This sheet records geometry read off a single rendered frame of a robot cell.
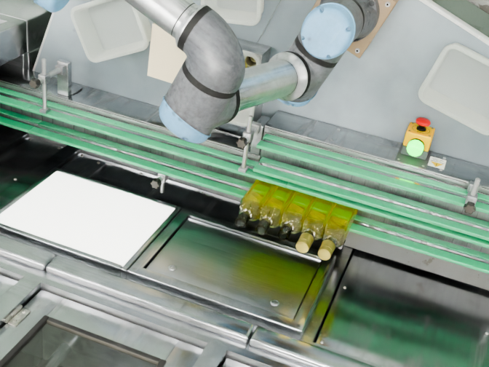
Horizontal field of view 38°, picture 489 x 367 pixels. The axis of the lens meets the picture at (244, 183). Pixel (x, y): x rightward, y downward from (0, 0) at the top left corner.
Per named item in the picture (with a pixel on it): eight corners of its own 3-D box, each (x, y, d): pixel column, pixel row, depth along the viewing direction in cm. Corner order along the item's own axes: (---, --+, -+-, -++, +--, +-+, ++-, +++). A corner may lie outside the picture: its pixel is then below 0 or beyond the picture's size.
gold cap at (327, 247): (336, 241, 178) (332, 250, 175) (334, 253, 180) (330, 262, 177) (322, 237, 179) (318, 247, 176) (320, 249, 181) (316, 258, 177)
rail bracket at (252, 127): (247, 158, 204) (231, 177, 194) (254, 105, 196) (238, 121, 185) (256, 161, 204) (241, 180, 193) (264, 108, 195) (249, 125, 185)
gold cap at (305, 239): (298, 240, 182) (293, 249, 179) (303, 230, 180) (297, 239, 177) (311, 247, 182) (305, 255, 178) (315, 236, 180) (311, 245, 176)
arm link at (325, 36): (374, 14, 168) (360, 29, 157) (342, 59, 176) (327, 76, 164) (332, -15, 169) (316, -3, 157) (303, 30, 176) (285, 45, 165)
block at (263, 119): (255, 143, 209) (247, 152, 203) (260, 113, 204) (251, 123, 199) (266, 145, 208) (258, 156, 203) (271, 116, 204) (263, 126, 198)
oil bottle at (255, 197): (261, 184, 207) (235, 220, 189) (264, 167, 204) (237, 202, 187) (279, 189, 206) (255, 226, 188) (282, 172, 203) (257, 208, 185)
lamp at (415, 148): (405, 151, 193) (404, 155, 190) (410, 136, 190) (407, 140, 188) (422, 155, 192) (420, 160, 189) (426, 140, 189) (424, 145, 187)
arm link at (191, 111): (348, 60, 173) (215, 99, 130) (315, 105, 182) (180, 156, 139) (313, 28, 176) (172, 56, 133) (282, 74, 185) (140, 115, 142)
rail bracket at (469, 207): (464, 187, 186) (459, 212, 175) (472, 162, 182) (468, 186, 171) (480, 191, 185) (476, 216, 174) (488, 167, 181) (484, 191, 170)
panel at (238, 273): (55, 175, 220) (-17, 229, 192) (55, 166, 219) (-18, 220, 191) (335, 263, 198) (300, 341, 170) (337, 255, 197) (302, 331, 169)
